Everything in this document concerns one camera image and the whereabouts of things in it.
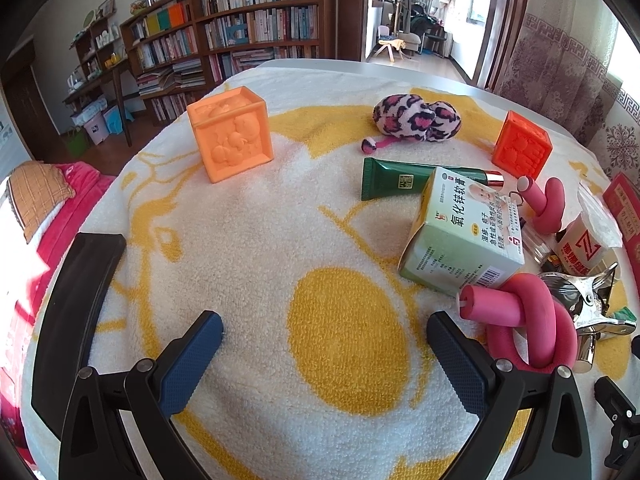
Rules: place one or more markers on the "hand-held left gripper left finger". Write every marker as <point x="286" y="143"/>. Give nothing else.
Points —
<point x="192" y="360"/>

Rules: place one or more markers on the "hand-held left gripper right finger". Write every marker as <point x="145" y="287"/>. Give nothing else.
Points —
<point x="460" y="360"/>

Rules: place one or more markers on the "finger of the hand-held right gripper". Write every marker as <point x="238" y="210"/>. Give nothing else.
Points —
<point x="620" y="410"/>

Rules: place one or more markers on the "pink foam hair curler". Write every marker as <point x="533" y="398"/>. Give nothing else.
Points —
<point x="500" y="305"/>
<point x="552" y="205"/>

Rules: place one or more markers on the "red cardboard box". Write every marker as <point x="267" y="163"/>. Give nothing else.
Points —
<point x="625" y="205"/>

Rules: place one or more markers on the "green white ointment tube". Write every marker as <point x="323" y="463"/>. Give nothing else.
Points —
<point x="625" y="316"/>

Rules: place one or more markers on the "silver metal clip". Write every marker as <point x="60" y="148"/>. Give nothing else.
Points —
<point x="595" y="310"/>

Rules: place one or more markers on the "green white medicine carton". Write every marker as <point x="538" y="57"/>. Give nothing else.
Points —
<point x="460" y="230"/>

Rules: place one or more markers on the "black chair back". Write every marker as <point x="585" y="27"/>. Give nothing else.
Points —
<point x="80" y="285"/>

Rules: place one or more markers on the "white yellow printed blanket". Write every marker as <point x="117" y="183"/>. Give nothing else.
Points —
<point x="300" y="240"/>

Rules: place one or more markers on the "pink fleece blanket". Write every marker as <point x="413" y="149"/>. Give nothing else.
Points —
<point x="60" y="250"/>

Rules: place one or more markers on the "bagged white bandage roll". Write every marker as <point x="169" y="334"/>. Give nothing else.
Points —
<point x="585" y="240"/>

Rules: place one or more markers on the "dark green cream tube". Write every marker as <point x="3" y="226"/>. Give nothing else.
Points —
<point x="390" y="177"/>

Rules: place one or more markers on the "dark orange rubber cube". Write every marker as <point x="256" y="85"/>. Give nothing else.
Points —
<point x="520" y="145"/>

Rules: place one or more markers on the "orange quilted pillow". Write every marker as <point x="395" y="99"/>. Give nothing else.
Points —
<point x="40" y="195"/>

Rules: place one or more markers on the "light orange rubber cube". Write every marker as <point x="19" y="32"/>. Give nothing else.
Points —
<point x="230" y="135"/>

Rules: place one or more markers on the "green basket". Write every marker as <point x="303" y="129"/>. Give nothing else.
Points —
<point x="78" y="142"/>

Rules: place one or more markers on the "leopard print plush toy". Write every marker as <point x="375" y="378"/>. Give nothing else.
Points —
<point x="400" y="117"/>

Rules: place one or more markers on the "pink storage bin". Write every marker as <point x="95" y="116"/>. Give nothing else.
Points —
<point x="95" y="127"/>

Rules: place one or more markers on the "blue storage bin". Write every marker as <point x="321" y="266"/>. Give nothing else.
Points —
<point x="114" y="120"/>

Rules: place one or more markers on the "dark wooden door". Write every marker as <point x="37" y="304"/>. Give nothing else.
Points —
<point x="30" y="105"/>

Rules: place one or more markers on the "patterned purple curtain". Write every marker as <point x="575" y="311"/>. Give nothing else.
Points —
<point x="560" y="60"/>

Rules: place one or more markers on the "small wooden shelf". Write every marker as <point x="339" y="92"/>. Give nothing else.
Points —
<point x="97" y="55"/>

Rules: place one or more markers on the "small wooden stool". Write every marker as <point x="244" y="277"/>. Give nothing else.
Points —
<point x="392" y="47"/>

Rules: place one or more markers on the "large wooden bookshelf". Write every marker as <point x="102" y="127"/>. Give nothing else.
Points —
<point x="250" y="25"/>

